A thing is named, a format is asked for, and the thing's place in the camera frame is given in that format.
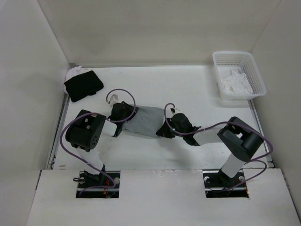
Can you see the white tank top in basket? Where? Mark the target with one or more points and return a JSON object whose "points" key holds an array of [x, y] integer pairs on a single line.
{"points": [[236, 83]]}

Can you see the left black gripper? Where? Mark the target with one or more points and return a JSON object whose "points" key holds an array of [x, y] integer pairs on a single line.
{"points": [[130, 109]]}

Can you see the white plastic basket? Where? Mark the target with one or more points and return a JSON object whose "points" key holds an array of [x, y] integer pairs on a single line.
{"points": [[244, 62]]}

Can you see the folded black tank top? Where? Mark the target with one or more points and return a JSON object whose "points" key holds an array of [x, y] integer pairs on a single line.
{"points": [[83, 85]]}

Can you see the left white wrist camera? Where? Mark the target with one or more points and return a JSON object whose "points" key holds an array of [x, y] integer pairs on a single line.
{"points": [[113, 100]]}

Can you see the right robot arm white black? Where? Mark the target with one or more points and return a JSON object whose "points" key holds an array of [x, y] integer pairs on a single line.
{"points": [[235, 134]]}

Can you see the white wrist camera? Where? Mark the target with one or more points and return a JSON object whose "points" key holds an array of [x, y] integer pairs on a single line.
{"points": [[113, 100], [175, 111]]}

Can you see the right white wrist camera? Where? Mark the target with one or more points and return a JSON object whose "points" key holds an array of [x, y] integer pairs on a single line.
{"points": [[175, 111]]}

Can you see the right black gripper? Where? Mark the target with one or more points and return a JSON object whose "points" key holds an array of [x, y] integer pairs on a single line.
{"points": [[163, 132]]}

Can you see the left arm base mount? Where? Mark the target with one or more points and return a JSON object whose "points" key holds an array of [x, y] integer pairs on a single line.
{"points": [[97, 185]]}

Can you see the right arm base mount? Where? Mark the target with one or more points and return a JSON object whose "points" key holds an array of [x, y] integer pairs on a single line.
{"points": [[218, 185]]}

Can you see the grey tank top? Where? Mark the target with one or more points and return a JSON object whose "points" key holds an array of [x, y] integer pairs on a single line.
{"points": [[146, 122]]}

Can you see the folded white tank top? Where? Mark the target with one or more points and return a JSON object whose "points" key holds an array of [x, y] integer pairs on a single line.
{"points": [[73, 72]]}

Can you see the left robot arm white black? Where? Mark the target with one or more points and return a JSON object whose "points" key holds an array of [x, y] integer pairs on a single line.
{"points": [[84, 133]]}

